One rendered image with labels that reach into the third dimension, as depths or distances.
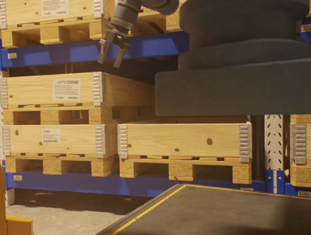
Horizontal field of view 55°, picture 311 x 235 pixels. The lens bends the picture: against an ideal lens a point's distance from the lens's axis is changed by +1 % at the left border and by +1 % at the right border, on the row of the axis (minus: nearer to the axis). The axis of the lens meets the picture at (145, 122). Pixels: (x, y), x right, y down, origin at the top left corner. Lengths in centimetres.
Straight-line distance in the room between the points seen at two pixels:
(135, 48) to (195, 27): 137
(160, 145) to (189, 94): 131
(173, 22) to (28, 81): 107
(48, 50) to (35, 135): 60
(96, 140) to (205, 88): 150
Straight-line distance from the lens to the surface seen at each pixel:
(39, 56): 229
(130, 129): 187
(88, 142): 199
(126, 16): 141
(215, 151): 176
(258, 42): 52
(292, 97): 49
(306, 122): 178
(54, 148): 213
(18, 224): 108
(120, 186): 202
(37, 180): 235
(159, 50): 190
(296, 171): 181
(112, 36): 140
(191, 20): 59
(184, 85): 52
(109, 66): 312
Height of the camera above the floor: 72
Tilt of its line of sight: 3 degrees down
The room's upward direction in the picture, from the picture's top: 1 degrees counter-clockwise
